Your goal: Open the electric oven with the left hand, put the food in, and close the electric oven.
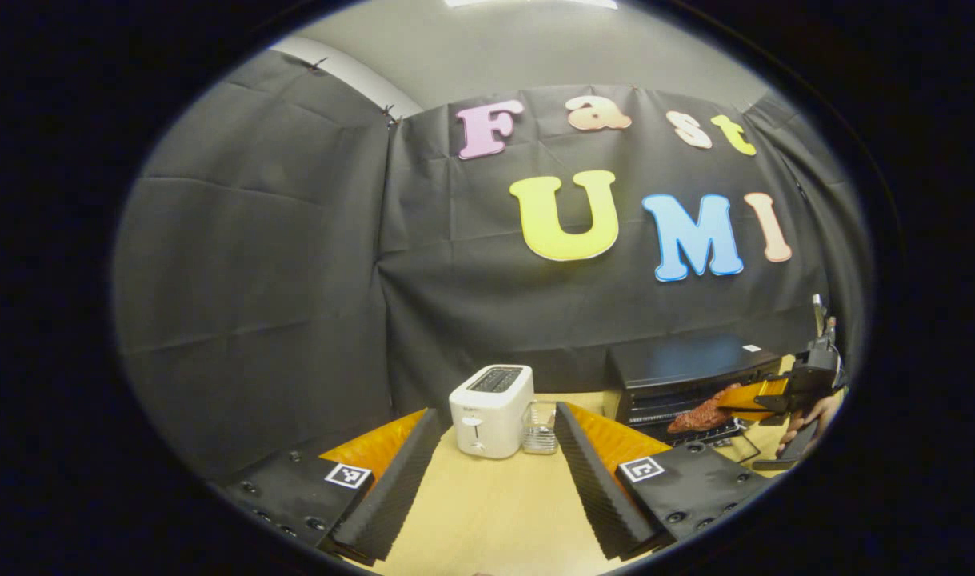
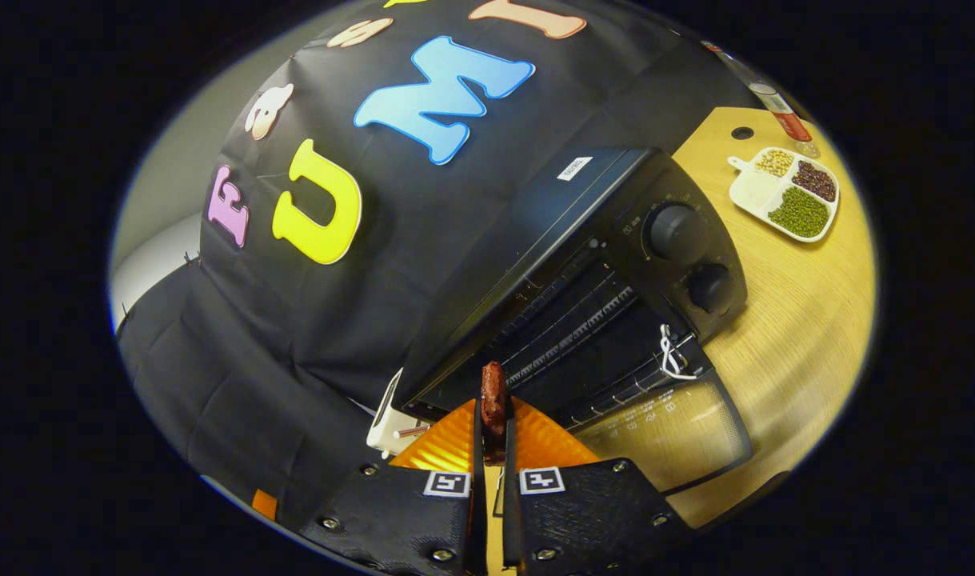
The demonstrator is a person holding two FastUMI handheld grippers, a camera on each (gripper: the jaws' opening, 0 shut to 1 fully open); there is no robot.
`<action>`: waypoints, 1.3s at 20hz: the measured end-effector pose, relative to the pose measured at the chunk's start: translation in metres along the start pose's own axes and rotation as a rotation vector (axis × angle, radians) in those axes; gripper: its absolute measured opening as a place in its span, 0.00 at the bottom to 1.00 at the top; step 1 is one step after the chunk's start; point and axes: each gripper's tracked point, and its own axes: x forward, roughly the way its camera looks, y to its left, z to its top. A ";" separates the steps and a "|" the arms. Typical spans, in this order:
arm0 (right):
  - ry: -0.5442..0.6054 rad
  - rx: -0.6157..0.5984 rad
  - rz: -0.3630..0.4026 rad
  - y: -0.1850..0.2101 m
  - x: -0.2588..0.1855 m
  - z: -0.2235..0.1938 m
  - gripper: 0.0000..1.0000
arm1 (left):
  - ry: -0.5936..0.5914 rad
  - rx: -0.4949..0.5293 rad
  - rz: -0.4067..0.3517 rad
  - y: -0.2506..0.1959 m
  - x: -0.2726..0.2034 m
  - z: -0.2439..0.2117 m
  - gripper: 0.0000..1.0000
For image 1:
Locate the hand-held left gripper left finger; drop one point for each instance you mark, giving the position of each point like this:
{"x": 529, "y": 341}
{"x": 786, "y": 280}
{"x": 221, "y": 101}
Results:
{"x": 399, "y": 480}

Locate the red meat piece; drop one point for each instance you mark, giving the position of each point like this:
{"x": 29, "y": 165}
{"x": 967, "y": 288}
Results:
{"x": 703, "y": 416}

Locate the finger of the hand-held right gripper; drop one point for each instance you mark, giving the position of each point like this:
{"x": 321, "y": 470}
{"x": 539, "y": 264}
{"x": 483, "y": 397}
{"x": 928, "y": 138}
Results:
{"x": 755, "y": 396}

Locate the black backdrop cloth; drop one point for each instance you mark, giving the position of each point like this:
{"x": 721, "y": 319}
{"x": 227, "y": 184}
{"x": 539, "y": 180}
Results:
{"x": 255, "y": 280}

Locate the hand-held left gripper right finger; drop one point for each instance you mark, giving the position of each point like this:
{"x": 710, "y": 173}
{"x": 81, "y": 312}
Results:
{"x": 591, "y": 480}

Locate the white toaster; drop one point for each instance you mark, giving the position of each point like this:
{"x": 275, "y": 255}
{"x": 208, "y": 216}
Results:
{"x": 487, "y": 416}

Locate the clear glass holder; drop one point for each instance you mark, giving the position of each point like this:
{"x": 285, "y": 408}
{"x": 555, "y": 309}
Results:
{"x": 541, "y": 432}

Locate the large ceiling light panel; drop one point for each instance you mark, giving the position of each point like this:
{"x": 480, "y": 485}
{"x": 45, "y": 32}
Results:
{"x": 527, "y": 3}

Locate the black electric oven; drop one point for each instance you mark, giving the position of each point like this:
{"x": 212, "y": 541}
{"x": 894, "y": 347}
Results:
{"x": 679, "y": 368}

